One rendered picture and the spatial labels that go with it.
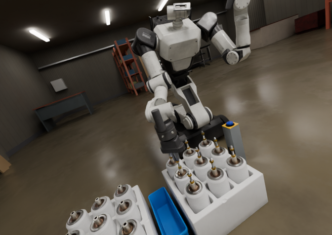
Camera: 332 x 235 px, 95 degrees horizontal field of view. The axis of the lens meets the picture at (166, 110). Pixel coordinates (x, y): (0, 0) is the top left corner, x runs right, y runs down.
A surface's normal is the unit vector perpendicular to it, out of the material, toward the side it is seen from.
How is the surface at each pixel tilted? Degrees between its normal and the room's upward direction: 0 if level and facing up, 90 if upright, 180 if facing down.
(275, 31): 90
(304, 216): 0
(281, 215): 0
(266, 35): 90
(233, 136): 90
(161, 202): 88
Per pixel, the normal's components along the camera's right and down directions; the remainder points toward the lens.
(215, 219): 0.35, 0.17
